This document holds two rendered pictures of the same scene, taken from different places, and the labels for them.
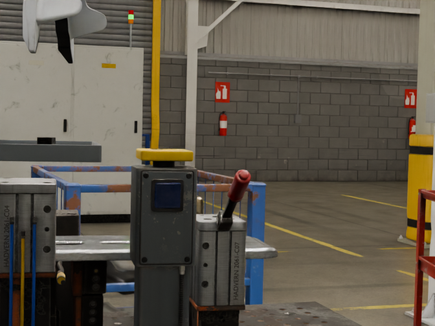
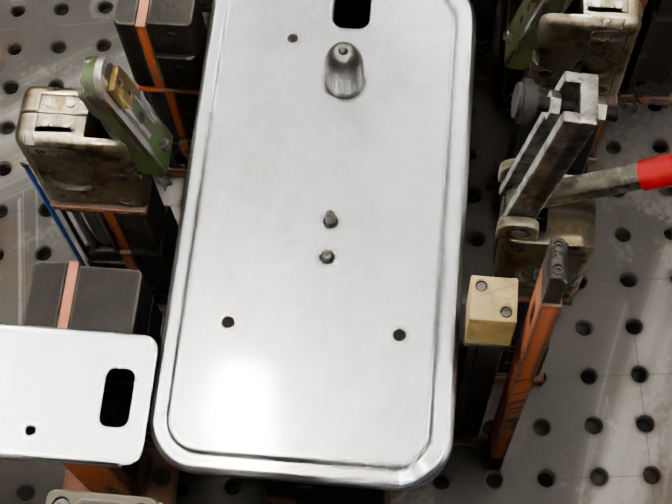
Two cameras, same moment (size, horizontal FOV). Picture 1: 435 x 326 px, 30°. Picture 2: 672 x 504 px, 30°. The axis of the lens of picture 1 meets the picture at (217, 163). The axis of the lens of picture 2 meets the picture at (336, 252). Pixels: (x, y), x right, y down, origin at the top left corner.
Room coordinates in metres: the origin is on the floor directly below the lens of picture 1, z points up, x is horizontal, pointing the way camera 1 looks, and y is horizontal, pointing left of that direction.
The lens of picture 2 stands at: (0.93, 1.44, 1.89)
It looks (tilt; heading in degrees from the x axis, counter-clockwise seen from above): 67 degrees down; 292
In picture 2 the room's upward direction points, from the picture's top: 5 degrees counter-clockwise
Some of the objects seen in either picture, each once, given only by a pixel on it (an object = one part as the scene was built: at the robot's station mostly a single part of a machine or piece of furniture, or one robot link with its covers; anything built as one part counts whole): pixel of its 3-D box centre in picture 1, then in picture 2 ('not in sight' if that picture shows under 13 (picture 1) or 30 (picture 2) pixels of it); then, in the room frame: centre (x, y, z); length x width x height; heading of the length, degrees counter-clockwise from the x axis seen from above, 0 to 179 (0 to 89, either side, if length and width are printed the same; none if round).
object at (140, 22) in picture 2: not in sight; (178, 92); (1.29, 0.91, 0.84); 0.11 x 0.08 x 0.29; 12
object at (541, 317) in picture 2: not in sight; (519, 379); (0.91, 1.13, 0.95); 0.03 x 0.01 x 0.50; 102
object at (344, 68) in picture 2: not in sight; (344, 70); (1.11, 0.94, 1.02); 0.03 x 0.03 x 0.07
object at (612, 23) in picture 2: not in sight; (564, 111); (0.93, 0.86, 0.88); 0.11 x 0.09 x 0.37; 12
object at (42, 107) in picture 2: not in sight; (115, 205); (1.29, 1.05, 0.87); 0.12 x 0.09 x 0.35; 12
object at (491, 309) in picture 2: not in sight; (476, 374); (0.94, 1.12, 0.88); 0.04 x 0.04 x 0.36; 12
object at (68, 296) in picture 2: not in sight; (119, 356); (1.25, 1.18, 0.84); 0.11 x 0.10 x 0.28; 12
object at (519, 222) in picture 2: not in sight; (517, 228); (0.94, 1.06, 1.06); 0.03 x 0.01 x 0.03; 12
